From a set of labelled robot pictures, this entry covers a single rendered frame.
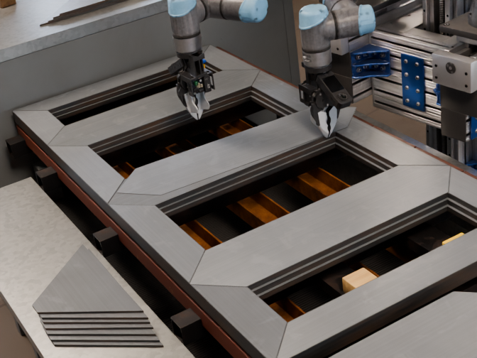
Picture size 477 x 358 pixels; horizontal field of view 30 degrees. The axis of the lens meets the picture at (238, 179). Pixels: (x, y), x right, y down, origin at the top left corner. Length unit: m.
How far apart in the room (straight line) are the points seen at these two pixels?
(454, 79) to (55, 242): 1.17
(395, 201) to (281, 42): 1.40
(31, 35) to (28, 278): 1.00
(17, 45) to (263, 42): 0.94
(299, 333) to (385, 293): 0.21
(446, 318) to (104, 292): 0.78
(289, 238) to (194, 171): 0.44
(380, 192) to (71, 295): 0.77
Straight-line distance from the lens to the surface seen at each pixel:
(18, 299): 2.21
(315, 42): 2.31
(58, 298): 2.10
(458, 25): 2.63
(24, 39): 2.98
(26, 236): 2.45
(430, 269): 1.90
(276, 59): 3.41
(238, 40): 3.29
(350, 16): 2.32
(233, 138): 2.49
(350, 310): 1.80
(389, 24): 2.93
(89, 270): 2.17
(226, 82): 2.86
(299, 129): 2.50
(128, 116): 2.74
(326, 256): 1.98
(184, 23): 2.37
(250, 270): 1.94
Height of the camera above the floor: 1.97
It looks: 29 degrees down
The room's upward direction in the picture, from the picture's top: 8 degrees counter-clockwise
